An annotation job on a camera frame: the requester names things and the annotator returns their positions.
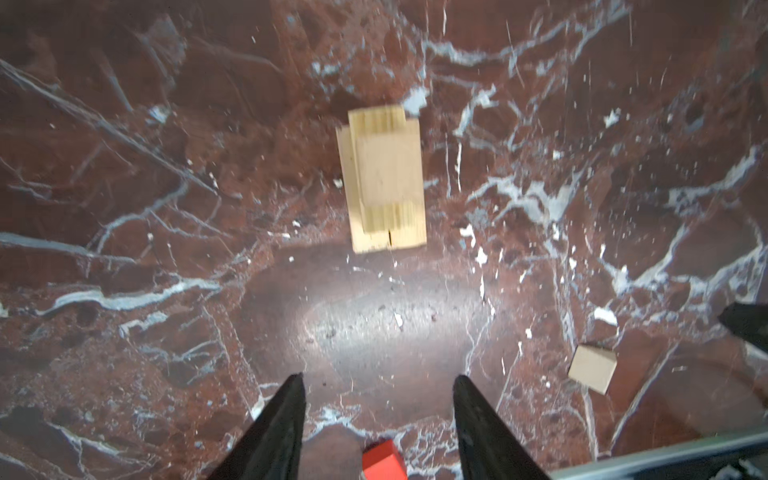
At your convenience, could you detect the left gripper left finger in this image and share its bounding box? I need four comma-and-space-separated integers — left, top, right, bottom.
209, 373, 306, 480

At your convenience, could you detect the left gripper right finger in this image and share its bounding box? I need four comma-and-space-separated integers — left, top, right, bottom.
453, 375, 549, 480

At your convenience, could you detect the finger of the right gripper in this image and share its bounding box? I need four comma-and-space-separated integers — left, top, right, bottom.
718, 302, 768, 353

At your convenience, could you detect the red cube block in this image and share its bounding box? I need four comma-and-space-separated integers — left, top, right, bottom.
362, 439, 408, 480

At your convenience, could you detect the small wood cube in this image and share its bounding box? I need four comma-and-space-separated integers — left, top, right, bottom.
568, 344, 618, 395

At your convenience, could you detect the wood block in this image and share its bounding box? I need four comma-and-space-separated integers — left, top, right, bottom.
336, 125, 427, 254
348, 105, 424, 233

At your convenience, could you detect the aluminium front rail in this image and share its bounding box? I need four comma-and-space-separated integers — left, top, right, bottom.
549, 426, 767, 479

